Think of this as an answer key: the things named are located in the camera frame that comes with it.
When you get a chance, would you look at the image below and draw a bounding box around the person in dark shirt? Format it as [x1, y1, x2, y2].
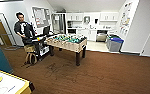
[13, 11, 37, 48]

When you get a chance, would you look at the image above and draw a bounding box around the grey bin blue lid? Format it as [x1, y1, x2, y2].
[108, 37, 125, 53]

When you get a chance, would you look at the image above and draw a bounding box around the white sink base cabinet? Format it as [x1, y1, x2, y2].
[78, 29, 98, 42]

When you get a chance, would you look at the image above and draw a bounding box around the brown backpack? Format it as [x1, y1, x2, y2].
[23, 44, 39, 66]

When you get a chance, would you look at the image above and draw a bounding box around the white wall cabinet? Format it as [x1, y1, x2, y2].
[66, 12, 84, 22]
[100, 11, 119, 22]

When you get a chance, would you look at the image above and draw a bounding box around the steel paper towel dispenser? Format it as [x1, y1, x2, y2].
[83, 15, 91, 25]

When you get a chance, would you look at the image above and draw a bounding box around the stainless steel refrigerator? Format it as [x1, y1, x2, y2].
[51, 12, 67, 35]

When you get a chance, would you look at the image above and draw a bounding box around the white glazed door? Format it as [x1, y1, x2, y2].
[0, 12, 18, 48]

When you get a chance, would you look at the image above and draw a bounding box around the yellow wooden game table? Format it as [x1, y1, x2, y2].
[0, 68, 36, 94]

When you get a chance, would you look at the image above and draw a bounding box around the grey wall notice board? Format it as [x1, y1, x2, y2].
[31, 6, 52, 28]

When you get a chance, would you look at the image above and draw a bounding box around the green foosball table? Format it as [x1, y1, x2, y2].
[44, 33, 89, 67]

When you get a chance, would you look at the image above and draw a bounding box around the grey bin green lid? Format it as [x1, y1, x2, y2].
[106, 34, 121, 40]

